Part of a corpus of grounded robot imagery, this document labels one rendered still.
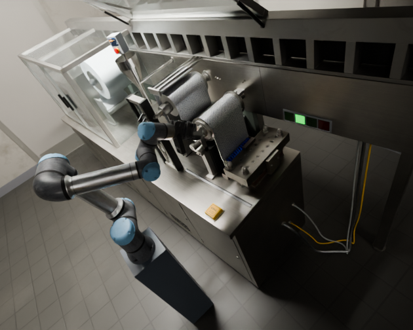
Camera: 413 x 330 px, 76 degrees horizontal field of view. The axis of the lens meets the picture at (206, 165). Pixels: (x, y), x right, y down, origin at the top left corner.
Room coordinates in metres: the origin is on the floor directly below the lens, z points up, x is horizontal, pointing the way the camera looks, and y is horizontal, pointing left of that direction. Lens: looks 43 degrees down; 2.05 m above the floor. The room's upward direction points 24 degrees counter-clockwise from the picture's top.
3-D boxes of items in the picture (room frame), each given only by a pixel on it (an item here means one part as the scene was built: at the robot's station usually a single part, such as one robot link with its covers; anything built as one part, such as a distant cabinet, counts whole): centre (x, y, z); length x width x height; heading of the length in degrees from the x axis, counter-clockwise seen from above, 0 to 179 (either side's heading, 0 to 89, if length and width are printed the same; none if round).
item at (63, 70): (2.50, 0.67, 1.25); 1.19 x 0.57 x 0.70; 30
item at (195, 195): (1.96, 0.37, 0.88); 2.52 x 0.66 x 0.04; 30
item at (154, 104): (1.80, 0.20, 1.18); 0.14 x 0.14 x 0.57
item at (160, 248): (0.83, 0.49, 0.45); 0.20 x 0.20 x 0.90; 22
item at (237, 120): (1.13, -0.19, 1.14); 0.23 x 0.01 x 0.18; 120
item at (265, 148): (1.05, -0.29, 1.00); 0.40 x 0.16 x 0.06; 120
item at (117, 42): (1.62, 0.19, 1.66); 0.07 x 0.07 x 0.10; 46
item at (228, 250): (1.97, 0.36, 0.43); 2.52 x 0.64 x 0.86; 30
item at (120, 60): (1.80, 0.20, 1.50); 0.14 x 0.14 x 0.06
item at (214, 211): (0.87, 0.06, 0.91); 0.07 x 0.07 x 0.02; 30
